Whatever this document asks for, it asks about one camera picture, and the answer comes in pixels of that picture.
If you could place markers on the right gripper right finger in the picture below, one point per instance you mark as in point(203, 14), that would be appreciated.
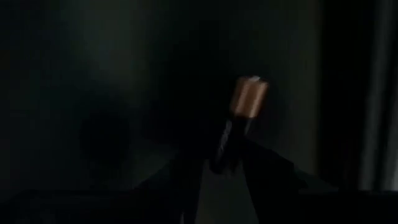
point(270, 186)

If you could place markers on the black copper Duracell battery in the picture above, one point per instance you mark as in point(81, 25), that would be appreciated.
point(248, 96)

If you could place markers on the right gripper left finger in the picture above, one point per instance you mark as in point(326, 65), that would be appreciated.
point(189, 186)

